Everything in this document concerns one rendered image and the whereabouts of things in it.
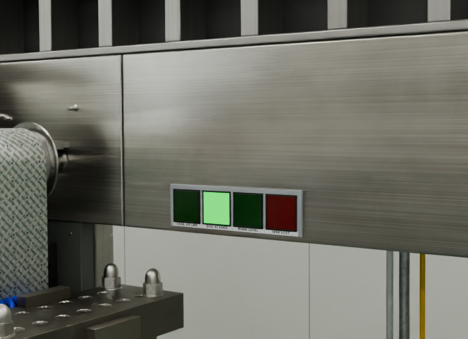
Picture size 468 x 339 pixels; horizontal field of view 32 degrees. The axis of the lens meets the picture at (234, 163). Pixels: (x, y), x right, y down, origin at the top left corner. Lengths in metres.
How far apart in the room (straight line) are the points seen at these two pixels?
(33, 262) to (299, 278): 2.66
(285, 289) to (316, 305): 0.18
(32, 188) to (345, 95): 0.56
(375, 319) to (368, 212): 2.67
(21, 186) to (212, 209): 0.32
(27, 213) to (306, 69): 0.53
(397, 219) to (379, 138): 0.12
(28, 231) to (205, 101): 0.37
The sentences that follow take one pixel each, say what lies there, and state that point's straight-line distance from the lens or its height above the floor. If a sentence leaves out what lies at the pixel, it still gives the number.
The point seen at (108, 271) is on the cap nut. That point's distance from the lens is 1.45.
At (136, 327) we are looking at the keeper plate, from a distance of 1.30.
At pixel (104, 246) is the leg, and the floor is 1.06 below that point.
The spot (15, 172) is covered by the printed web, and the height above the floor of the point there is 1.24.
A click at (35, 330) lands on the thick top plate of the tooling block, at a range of 1.21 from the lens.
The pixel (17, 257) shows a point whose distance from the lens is 1.40.
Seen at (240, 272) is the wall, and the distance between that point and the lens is 4.16.
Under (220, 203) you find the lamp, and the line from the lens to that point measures 1.29.
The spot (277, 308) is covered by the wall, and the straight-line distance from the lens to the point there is 4.07.
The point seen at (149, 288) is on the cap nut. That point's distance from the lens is 1.39.
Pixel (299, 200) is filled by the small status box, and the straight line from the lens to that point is 1.21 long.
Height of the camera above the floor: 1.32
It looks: 3 degrees down
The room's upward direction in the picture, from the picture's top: straight up
